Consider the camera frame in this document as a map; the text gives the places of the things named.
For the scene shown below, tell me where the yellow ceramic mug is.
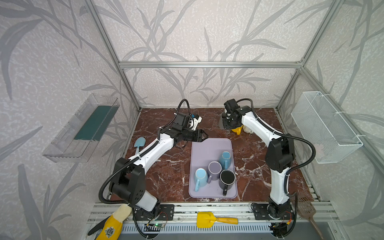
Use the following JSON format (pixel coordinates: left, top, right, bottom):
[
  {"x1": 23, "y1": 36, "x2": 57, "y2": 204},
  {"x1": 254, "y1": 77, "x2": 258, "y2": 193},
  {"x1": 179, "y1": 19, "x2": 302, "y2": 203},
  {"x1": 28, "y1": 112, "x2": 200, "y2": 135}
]
[{"x1": 232, "y1": 125, "x2": 243, "y2": 135}]

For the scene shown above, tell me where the light blue mug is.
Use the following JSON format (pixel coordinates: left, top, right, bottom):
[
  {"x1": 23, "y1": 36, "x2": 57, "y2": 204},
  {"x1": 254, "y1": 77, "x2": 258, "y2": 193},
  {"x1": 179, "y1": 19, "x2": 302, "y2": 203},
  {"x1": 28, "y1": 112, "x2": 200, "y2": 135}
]
[{"x1": 194, "y1": 168, "x2": 208, "y2": 192}]

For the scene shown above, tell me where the grey ceramic mug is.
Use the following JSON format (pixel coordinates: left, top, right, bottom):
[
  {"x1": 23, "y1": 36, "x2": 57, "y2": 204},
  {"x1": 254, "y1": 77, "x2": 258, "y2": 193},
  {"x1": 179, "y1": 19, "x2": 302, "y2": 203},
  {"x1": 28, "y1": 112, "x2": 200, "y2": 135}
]
[{"x1": 218, "y1": 112, "x2": 227, "y2": 130}]

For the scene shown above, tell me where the white ceramic mug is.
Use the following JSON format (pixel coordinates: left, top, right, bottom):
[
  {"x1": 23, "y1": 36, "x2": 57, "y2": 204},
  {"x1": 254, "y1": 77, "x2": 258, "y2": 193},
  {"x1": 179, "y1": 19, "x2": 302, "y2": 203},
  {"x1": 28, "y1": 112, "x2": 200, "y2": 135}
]
[{"x1": 243, "y1": 125, "x2": 253, "y2": 134}]

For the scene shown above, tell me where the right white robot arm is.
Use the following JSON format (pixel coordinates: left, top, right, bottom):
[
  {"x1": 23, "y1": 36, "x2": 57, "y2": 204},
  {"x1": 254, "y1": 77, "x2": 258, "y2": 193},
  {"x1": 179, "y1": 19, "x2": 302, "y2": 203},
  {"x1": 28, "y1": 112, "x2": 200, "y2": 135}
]
[{"x1": 222, "y1": 98, "x2": 316, "y2": 215}]

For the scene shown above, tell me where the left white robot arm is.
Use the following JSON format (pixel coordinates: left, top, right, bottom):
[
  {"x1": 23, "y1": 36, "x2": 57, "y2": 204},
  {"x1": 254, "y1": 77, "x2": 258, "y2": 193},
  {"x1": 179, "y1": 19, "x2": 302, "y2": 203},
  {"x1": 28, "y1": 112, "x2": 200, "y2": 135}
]
[{"x1": 99, "y1": 99, "x2": 208, "y2": 215}]

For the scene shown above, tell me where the teal blue mug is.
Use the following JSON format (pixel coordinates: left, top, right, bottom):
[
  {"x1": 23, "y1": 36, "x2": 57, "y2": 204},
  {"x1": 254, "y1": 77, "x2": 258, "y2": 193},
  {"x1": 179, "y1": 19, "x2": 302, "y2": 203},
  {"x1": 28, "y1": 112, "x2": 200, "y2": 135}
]
[{"x1": 219, "y1": 151, "x2": 232, "y2": 170}]

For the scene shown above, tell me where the purple ceramic mug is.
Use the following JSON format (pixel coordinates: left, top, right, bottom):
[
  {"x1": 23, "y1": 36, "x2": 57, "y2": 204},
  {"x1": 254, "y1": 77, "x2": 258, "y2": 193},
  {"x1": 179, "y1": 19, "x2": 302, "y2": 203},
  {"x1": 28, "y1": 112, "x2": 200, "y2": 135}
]
[{"x1": 207, "y1": 161, "x2": 222, "y2": 184}]

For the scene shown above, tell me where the black ceramic mug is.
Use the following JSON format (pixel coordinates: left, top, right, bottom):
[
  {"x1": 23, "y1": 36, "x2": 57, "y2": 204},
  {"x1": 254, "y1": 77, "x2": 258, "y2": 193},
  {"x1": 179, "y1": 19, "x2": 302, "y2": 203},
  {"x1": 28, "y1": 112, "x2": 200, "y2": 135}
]
[{"x1": 219, "y1": 169, "x2": 236, "y2": 197}]

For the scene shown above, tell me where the light blue toy shovel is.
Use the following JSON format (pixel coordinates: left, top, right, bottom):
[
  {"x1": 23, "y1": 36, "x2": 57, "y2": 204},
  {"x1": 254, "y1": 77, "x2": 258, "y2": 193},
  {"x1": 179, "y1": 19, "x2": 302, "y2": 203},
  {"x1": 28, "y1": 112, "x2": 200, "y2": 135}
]
[{"x1": 134, "y1": 137, "x2": 146, "y2": 155}]

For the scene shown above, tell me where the yellow toy shovel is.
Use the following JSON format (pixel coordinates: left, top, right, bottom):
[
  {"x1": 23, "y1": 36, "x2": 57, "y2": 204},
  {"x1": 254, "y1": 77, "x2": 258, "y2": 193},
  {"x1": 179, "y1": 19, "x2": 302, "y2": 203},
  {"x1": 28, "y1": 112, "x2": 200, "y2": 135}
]
[{"x1": 197, "y1": 212, "x2": 239, "y2": 229}]

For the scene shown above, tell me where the green sponge sheet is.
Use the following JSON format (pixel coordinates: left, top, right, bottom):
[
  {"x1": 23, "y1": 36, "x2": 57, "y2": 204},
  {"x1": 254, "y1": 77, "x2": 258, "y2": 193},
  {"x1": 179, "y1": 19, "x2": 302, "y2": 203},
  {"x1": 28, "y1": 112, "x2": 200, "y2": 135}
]
[{"x1": 74, "y1": 105, "x2": 119, "y2": 141}]

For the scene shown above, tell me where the pink object in basket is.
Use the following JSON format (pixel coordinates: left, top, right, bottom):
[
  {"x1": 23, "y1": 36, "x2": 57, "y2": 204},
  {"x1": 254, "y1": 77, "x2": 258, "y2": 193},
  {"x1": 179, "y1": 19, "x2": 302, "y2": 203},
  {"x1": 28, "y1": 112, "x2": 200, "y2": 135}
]
[{"x1": 314, "y1": 144, "x2": 325, "y2": 159}]

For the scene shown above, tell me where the brown slotted spatula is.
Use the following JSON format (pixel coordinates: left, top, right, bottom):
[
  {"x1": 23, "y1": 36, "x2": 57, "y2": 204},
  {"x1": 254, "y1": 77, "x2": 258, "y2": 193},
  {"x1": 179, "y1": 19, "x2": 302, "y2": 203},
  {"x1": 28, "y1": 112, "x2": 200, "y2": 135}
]
[{"x1": 297, "y1": 195, "x2": 325, "y2": 240}]

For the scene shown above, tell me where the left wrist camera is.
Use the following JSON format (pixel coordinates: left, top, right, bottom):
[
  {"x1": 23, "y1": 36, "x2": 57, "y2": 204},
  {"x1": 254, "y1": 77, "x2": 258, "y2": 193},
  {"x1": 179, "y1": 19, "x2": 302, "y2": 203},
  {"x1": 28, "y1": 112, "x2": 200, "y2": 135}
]
[{"x1": 189, "y1": 114, "x2": 202, "y2": 131}]

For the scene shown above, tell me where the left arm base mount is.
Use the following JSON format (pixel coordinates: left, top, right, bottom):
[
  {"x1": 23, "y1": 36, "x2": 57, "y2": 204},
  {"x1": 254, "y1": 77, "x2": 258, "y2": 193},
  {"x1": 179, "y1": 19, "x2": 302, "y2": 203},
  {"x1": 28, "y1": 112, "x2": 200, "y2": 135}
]
[{"x1": 133, "y1": 204, "x2": 175, "y2": 221}]

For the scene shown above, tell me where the white wire basket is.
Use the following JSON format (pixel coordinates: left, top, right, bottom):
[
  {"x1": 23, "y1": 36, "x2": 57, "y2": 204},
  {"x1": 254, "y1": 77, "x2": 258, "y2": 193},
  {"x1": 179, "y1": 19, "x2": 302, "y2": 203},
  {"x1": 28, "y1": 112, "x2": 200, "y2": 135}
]
[{"x1": 291, "y1": 91, "x2": 364, "y2": 164}]

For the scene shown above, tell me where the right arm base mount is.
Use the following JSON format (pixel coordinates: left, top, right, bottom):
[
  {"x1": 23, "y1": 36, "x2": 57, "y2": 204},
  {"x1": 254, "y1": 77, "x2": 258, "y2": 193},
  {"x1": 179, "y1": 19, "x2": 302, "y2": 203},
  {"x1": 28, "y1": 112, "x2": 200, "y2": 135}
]
[{"x1": 251, "y1": 201, "x2": 294, "y2": 221}]

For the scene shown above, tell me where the clear plastic wall shelf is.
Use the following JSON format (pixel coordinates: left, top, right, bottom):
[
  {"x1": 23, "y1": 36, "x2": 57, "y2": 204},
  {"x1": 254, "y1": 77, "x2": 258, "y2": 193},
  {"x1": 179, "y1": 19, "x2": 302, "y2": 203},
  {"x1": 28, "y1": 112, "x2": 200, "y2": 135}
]
[{"x1": 43, "y1": 94, "x2": 120, "y2": 163}]

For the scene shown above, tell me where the aluminium cage frame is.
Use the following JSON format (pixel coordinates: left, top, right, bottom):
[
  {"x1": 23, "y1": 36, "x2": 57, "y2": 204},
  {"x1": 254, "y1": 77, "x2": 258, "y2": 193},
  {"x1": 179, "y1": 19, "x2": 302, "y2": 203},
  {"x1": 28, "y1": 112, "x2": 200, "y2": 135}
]
[{"x1": 83, "y1": 0, "x2": 384, "y2": 205}]

